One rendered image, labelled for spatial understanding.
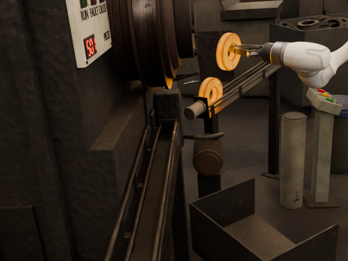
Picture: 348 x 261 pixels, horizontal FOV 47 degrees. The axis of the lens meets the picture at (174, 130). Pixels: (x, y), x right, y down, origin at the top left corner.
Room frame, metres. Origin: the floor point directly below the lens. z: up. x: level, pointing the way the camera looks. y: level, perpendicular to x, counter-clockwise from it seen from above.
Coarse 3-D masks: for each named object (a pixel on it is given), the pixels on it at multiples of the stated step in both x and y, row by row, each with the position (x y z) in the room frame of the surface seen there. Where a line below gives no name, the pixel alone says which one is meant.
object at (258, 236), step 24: (216, 192) 0.86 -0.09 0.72; (240, 192) 0.89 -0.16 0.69; (192, 216) 0.81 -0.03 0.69; (216, 216) 0.85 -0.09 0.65; (240, 216) 0.89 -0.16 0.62; (192, 240) 0.82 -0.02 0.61; (216, 240) 0.72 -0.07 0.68; (240, 240) 0.81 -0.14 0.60; (264, 240) 0.81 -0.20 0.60; (288, 240) 0.80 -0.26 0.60; (312, 240) 0.65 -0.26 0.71; (336, 240) 0.69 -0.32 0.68
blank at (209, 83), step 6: (210, 78) 1.74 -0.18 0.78; (216, 78) 1.76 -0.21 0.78; (204, 84) 1.71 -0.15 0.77; (210, 84) 1.72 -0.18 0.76; (216, 84) 1.76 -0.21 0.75; (204, 90) 1.69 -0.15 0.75; (210, 90) 1.72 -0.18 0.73; (216, 90) 1.76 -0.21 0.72; (222, 90) 1.79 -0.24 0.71; (204, 96) 1.68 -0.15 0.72; (216, 96) 1.76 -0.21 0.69; (210, 102) 1.71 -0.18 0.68; (210, 108) 1.71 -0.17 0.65; (216, 108) 1.75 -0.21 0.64
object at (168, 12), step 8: (160, 0) 1.11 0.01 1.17; (168, 0) 1.14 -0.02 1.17; (160, 8) 1.10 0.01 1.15; (168, 8) 1.13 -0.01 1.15; (160, 16) 1.10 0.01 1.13; (168, 16) 1.13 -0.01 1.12; (160, 24) 1.10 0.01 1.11; (168, 24) 1.13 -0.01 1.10; (160, 32) 1.10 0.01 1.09; (168, 32) 1.13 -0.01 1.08; (168, 40) 1.13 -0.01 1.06; (168, 48) 1.13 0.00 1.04; (176, 48) 1.16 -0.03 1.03; (168, 56) 1.13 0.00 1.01; (176, 56) 1.17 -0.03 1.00; (168, 64) 1.14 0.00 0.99; (176, 64) 1.20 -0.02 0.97; (168, 72) 1.18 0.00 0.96; (176, 72) 1.32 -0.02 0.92
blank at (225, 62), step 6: (222, 36) 1.66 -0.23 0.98; (228, 36) 1.64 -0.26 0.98; (234, 36) 1.68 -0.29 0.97; (222, 42) 1.63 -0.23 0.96; (228, 42) 1.64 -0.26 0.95; (234, 42) 1.68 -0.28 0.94; (240, 42) 1.72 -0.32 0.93; (216, 48) 1.63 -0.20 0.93; (222, 48) 1.61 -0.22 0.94; (228, 48) 1.64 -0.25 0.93; (216, 54) 1.63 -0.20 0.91; (222, 54) 1.61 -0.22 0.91; (234, 54) 1.69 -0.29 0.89; (216, 60) 1.63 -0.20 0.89; (222, 60) 1.61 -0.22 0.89; (228, 60) 1.65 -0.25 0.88; (234, 60) 1.68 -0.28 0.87; (222, 66) 1.63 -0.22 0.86; (228, 66) 1.65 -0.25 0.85; (234, 66) 1.68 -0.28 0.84
